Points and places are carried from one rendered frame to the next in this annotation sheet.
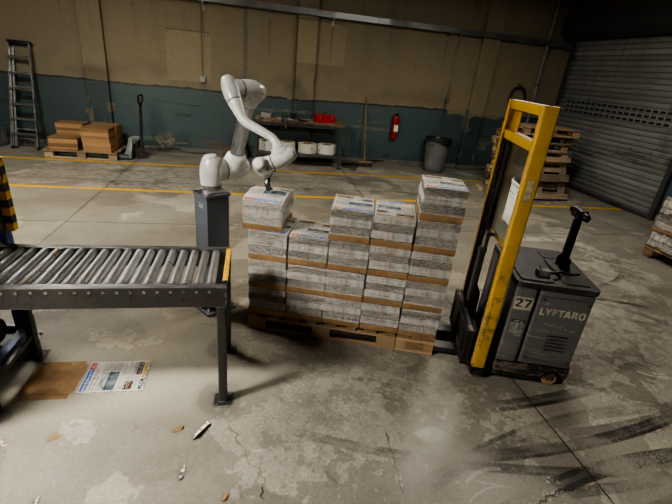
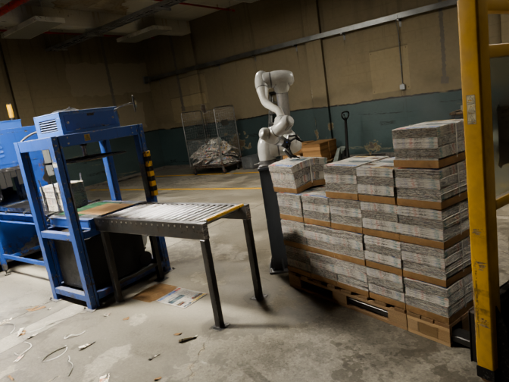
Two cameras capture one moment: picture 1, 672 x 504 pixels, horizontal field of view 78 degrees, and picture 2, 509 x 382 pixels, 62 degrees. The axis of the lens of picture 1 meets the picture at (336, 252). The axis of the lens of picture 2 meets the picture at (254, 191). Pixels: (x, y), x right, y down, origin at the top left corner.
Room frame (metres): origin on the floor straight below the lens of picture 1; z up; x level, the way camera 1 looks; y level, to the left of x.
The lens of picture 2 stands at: (0.42, -1.91, 1.53)
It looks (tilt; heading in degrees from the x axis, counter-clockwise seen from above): 11 degrees down; 51
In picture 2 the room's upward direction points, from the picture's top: 9 degrees counter-clockwise
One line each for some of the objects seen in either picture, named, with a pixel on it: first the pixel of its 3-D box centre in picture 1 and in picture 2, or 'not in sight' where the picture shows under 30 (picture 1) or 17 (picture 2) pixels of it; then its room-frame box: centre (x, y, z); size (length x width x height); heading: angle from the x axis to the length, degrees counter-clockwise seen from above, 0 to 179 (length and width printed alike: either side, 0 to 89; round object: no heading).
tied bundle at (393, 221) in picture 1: (392, 223); (393, 179); (2.83, -0.39, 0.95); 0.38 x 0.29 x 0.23; 174
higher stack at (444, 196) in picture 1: (426, 266); (438, 230); (2.81, -0.68, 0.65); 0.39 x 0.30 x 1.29; 175
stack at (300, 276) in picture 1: (327, 280); (351, 245); (2.87, 0.04, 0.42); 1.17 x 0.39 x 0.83; 85
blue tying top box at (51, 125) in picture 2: not in sight; (78, 122); (1.82, 2.27, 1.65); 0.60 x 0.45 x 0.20; 13
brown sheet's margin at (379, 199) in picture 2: (391, 235); (394, 192); (2.83, -0.39, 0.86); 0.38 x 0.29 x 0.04; 174
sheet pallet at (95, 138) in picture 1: (87, 139); (310, 154); (7.78, 4.87, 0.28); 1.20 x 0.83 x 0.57; 103
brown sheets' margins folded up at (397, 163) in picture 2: (425, 268); (438, 232); (2.80, -0.68, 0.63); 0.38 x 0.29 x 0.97; 175
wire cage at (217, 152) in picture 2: not in sight; (211, 140); (6.95, 7.56, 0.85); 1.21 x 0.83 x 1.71; 103
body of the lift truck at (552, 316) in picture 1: (527, 310); not in sight; (2.74, -1.48, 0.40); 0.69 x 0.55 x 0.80; 175
